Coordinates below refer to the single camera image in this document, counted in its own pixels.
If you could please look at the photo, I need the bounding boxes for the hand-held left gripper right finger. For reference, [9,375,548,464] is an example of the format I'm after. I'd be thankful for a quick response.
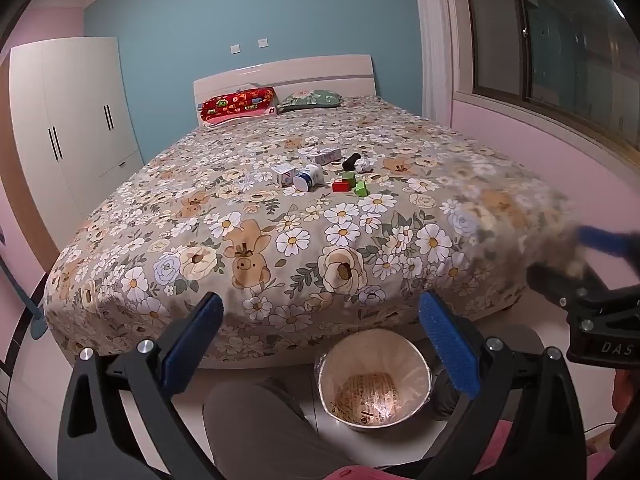
[419,291,588,480]

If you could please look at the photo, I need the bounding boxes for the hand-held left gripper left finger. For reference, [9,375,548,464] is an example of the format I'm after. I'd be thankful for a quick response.
[57,291,224,480]

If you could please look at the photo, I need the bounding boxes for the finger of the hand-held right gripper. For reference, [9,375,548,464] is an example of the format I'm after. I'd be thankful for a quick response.
[578,226,640,257]
[527,261,610,309]

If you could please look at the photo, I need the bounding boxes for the white bin with plastic liner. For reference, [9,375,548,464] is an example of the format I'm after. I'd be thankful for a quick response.
[314,331,432,432]

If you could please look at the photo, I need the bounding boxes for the small white printed box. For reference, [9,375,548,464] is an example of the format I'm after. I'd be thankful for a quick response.
[271,163,297,188]

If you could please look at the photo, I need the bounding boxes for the floral bedspread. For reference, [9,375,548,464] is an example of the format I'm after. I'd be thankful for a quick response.
[44,94,576,368]

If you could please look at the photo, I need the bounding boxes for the pink garment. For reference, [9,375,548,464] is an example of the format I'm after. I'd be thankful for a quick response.
[320,419,618,480]

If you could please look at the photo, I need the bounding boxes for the window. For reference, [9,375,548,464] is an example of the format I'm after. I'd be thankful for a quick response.
[452,0,640,161]

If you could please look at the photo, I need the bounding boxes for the red printed pillow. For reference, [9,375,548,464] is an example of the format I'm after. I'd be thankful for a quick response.
[199,86,277,126]

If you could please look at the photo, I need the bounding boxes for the white wardrobe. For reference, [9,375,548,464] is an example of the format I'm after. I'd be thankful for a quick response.
[9,36,146,252]

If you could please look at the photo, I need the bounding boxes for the green floral pillow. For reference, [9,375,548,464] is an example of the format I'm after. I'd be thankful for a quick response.
[276,89,346,112]

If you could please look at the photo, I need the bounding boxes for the white bed headboard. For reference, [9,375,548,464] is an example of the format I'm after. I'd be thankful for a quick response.
[193,54,377,111]

